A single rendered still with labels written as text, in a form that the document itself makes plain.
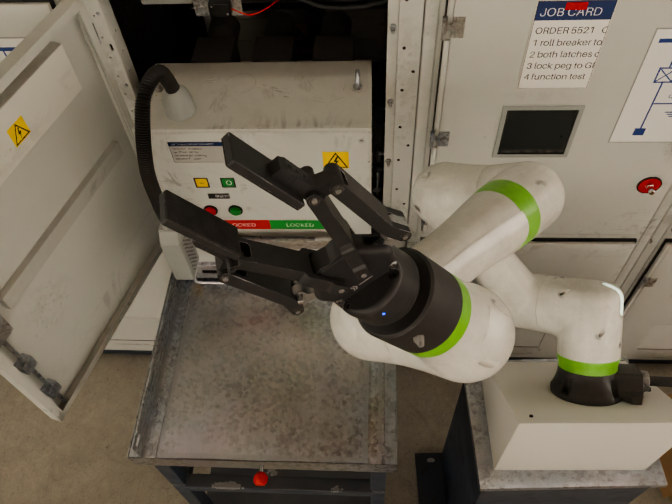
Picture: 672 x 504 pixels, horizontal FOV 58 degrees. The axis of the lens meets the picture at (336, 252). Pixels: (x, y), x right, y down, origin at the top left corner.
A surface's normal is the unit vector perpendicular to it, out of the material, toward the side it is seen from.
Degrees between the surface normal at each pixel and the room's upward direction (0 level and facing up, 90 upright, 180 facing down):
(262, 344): 0
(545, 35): 90
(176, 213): 53
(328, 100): 0
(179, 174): 90
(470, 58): 90
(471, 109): 90
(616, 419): 44
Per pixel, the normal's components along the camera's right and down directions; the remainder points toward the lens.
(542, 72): -0.04, 0.81
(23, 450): -0.04, -0.58
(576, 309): -0.68, 0.11
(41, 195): 0.95, 0.22
